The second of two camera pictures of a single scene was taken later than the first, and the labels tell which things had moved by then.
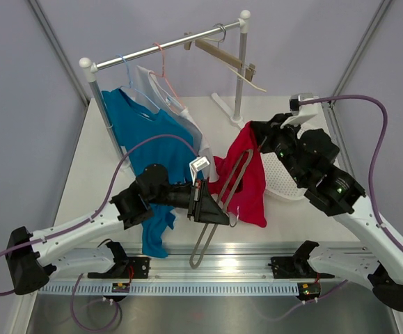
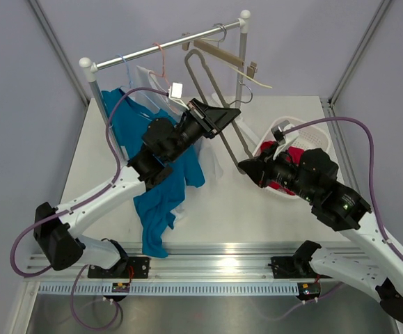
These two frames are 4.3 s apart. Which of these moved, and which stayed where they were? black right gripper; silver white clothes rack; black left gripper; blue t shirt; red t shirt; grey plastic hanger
Moved: black right gripper; red t shirt; black left gripper; grey plastic hanger
Stayed: silver white clothes rack; blue t shirt
